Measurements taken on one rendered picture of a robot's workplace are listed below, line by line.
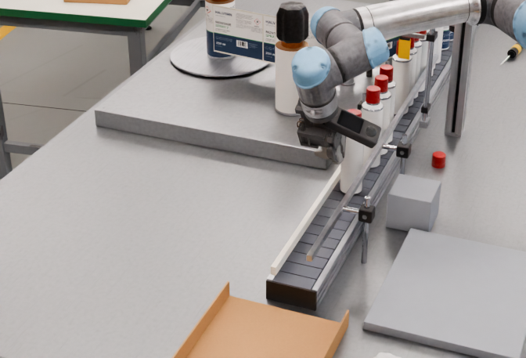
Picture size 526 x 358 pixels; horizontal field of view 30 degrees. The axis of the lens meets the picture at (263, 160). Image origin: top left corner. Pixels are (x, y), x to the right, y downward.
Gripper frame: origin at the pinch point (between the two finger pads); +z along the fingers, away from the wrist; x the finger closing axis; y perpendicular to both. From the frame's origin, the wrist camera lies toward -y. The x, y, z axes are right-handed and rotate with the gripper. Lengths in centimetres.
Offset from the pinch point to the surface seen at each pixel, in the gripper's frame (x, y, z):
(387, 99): -24.7, -2.5, 10.9
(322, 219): 11.7, 2.0, 7.8
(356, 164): -3.2, -1.6, 6.9
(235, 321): 44.2, 8.2, -5.6
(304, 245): 21.3, 2.4, 2.3
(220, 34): -54, 58, 34
